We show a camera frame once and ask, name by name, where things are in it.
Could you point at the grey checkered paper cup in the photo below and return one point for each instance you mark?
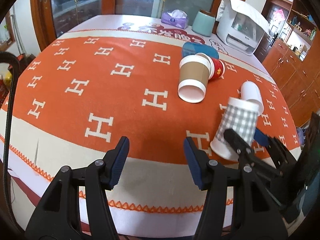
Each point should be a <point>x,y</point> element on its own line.
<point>241,116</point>

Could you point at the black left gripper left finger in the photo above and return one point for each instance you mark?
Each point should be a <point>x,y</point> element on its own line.
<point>57,215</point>

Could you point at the wooden drawer cabinet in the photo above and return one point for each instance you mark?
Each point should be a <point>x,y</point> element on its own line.
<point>290,54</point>

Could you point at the purple tissue pack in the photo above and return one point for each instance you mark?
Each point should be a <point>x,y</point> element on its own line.
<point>176,18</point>

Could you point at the blue plastic cup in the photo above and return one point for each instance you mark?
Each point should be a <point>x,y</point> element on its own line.
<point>190,48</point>

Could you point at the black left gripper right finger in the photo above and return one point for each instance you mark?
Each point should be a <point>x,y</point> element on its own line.
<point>254,216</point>

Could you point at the mint green container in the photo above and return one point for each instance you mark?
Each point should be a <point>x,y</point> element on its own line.
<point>203,23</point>

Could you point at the brown paper cup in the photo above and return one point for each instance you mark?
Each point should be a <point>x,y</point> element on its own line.
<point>193,78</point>

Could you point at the orange H pattern blanket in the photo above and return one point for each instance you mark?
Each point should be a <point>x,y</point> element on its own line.
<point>88,89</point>

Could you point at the white countertop appliance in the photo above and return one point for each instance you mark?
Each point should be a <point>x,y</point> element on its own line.
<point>240,26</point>

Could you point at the white plastic cup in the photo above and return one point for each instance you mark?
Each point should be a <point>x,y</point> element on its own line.
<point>250,92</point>

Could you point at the red paper cup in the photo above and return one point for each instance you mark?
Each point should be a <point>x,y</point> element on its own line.
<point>217,66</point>

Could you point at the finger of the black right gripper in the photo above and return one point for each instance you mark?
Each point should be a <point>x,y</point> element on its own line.
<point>250,154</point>
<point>280,155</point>

